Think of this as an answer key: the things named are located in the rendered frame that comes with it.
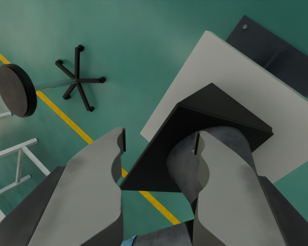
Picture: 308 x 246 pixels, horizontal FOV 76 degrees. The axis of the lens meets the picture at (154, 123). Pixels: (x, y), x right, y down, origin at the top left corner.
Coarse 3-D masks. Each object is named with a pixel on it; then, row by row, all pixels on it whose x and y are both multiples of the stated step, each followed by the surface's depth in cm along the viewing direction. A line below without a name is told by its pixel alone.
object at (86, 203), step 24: (96, 144) 10; (120, 144) 12; (72, 168) 9; (96, 168) 9; (120, 168) 10; (72, 192) 7; (96, 192) 8; (120, 192) 8; (48, 216) 7; (72, 216) 7; (96, 216) 7; (120, 216) 7; (48, 240) 6; (72, 240) 6; (96, 240) 6; (120, 240) 7
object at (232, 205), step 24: (216, 144) 11; (216, 168) 9; (240, 168) 9; (216, 192) 8; (240, 192) 8; (216, 216) 7; (240, 216) 7; (264, 216) 7; (216, 240) 6; (240, 240) 6; (264, 240) 6
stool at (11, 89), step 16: (80, 48) 154; (0, 80) 125; (16, 80) 116; (64, 80) 153; (80, 80) 160; (96, 80) 152; (16, 96) 122; (32, 96) 118; (64, 96) 177; (16, 112) 129; (32, 112) 126
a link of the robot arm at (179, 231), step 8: (176, 224) 28; (184, 224) 27; (152, 232) 28; (160, 232) 27; (168, 232) 26; (176, 232) 25; (184, 232) 25; (128, 240) 27; (136, 240) 26; (144, 240) 26; (152, 240) 25; (160, 240) 25; (168, 240) 25; (176, 240) 24; (184, 240) 24
